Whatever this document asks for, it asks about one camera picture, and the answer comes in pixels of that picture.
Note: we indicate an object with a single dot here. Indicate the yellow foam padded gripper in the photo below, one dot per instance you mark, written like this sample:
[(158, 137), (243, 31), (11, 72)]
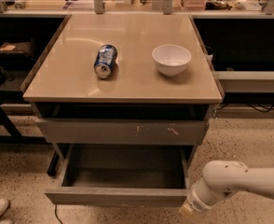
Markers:
[(197, 202)]

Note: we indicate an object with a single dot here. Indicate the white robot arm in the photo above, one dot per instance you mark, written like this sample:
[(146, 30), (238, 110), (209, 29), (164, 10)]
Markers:
[(221, 180)]

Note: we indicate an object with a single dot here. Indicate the grey drawer cabinet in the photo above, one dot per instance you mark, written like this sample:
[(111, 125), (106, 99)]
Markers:
[(63, 84)]

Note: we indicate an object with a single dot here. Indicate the grey top drawer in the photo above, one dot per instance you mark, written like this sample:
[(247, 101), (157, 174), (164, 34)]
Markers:
[(123, 131)]

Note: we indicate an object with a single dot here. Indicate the white ceramic bowl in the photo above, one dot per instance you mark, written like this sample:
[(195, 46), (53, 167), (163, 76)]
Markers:
[(171, 60)]

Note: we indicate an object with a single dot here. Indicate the blue soda can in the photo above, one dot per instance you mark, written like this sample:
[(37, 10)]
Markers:
[(105, 61)]

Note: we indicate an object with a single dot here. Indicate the black table leg frame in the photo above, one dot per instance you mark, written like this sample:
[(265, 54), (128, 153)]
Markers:
[(10, 106)]

